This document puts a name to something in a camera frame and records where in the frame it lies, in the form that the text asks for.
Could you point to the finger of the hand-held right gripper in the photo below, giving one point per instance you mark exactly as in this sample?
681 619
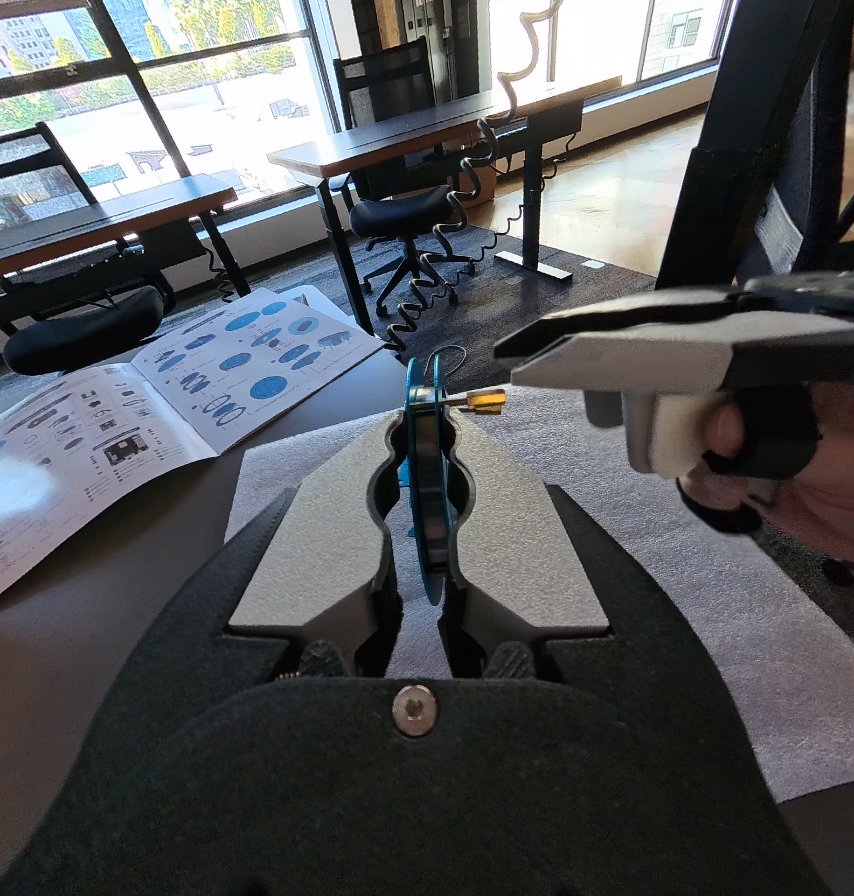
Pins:
629 360
608 315

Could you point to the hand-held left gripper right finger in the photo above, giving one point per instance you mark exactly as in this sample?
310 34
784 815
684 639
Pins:
532 560

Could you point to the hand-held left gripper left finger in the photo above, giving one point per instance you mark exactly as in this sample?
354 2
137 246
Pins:
308 560

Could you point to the blue round metal base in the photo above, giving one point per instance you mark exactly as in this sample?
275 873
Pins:
427 490

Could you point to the dark grey desk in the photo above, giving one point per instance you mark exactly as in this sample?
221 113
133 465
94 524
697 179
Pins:
119 630

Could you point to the person's right hand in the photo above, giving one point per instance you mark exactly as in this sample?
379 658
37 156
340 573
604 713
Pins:
846 490

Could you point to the white foam sheet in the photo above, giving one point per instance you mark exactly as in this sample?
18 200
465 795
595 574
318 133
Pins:
678 630

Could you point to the brown cardboard box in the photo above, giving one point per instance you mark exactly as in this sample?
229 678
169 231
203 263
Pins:
484 185

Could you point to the black saddle stool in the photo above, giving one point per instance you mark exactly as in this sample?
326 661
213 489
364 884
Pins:
84 329
399 210

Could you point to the open instruction booklet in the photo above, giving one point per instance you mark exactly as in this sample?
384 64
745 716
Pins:
84 455

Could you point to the wide glass window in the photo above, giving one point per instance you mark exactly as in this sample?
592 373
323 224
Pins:
608 42

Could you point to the black mesh-back chair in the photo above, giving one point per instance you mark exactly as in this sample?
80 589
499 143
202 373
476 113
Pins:
385 84

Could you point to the black-framed grid window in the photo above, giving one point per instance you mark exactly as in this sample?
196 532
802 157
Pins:
189 105

